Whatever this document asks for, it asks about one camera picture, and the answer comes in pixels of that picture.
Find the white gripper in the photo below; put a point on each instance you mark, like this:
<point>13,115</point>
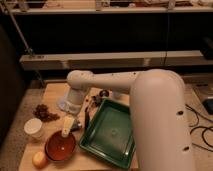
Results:
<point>73,105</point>

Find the brown ceramic bowl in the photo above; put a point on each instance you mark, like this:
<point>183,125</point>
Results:
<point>59,148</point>

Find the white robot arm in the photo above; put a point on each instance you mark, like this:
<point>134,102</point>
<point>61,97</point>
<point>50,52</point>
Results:
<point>158,114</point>

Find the green plastic tray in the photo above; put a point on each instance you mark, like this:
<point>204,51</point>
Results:
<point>109,135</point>

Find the brown grape bunch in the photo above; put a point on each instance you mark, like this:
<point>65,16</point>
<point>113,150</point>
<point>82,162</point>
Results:
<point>41,112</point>

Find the wooden board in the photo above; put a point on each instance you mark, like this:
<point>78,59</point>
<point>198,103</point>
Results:
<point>80,160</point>

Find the white cup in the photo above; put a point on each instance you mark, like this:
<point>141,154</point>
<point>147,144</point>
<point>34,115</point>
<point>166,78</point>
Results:
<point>34,128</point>

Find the small dark round object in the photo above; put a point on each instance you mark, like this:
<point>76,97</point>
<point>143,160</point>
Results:
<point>104,93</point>

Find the orange apple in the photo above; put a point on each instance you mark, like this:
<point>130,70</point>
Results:
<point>39,160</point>

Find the metal shelf rail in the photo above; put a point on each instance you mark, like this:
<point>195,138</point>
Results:
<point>113,60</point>

